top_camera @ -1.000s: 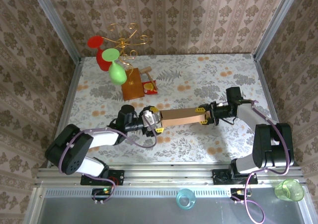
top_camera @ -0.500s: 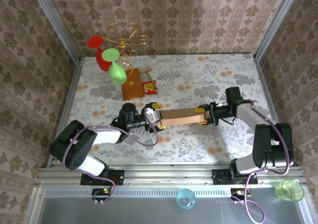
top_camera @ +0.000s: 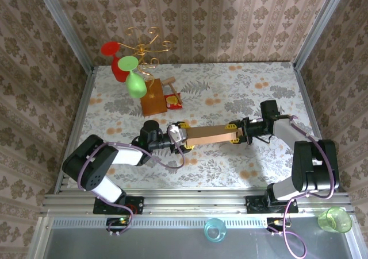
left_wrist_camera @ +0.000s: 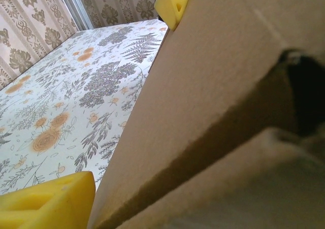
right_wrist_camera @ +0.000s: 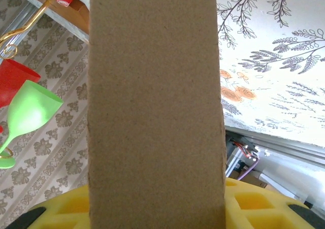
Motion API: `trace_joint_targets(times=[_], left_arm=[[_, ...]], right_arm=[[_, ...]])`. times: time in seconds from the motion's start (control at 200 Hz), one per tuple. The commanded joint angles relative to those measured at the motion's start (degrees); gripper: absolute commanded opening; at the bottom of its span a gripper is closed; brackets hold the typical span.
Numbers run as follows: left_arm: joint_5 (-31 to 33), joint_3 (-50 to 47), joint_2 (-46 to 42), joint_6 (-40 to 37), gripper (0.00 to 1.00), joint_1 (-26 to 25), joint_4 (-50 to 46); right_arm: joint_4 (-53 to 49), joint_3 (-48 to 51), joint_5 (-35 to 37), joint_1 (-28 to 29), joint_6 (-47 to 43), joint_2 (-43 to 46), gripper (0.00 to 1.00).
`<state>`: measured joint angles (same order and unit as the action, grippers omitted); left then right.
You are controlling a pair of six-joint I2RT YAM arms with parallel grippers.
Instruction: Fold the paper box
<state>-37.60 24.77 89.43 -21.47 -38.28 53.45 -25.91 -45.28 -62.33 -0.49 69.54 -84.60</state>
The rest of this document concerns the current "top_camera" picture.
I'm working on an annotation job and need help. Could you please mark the aluminium table side rail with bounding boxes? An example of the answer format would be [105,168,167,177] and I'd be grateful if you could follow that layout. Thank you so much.
[54,66,97,196]
[292,62,342,192]

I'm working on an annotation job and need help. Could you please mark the green plastic wine glass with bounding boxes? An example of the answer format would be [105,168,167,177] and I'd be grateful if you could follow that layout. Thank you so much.
[117,55,146,99]

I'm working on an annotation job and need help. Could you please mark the red plastic wine glass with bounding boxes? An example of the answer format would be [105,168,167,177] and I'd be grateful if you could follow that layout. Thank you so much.
[100,41,132,83]

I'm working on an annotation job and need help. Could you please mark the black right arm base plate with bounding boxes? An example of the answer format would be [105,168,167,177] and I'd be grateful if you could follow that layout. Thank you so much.
[246,195,298,214]

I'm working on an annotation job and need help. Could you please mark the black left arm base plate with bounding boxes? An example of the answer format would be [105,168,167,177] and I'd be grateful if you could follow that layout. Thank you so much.
[93,196,144,215]

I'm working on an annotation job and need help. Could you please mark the aluminium frame post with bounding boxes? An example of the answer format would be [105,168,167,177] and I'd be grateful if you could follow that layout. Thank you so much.
[32,0,95,75]
[294,0,350,67]

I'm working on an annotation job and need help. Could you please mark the red snack packet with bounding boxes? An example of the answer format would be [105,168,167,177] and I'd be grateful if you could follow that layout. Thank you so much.
[163,92,184,111]

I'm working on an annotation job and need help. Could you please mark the small black controller board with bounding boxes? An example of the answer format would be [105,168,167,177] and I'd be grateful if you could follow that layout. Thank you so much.
[106,217,131,229]
[266,217,288,228]

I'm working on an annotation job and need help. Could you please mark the perforated metal strip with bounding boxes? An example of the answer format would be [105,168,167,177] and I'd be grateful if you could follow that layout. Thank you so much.
[50,217,271,230]

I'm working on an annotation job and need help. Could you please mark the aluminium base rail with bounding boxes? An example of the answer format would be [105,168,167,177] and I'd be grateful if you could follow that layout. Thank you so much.
[40,187,355,216]

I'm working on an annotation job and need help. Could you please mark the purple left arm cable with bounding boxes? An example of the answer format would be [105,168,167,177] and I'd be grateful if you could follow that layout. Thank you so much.
[77,142,186,237]

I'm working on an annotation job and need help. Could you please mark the gold wire glass rack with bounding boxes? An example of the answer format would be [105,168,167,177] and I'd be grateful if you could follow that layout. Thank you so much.
[119,26,173,118]

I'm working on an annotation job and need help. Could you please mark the brown cardboard paper box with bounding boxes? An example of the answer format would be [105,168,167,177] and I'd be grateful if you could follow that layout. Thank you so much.
[185,123,241,148]

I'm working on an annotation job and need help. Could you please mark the clear green plastic cup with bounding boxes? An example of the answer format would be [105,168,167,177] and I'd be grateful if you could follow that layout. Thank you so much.
[317,207,353,233]

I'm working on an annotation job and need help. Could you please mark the clear blue plastic cup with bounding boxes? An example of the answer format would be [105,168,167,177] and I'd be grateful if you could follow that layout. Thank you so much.
[204,218,227,243]

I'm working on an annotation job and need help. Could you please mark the small wooden mallet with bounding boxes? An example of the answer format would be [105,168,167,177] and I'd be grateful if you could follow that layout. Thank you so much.
[162,77,184,105]

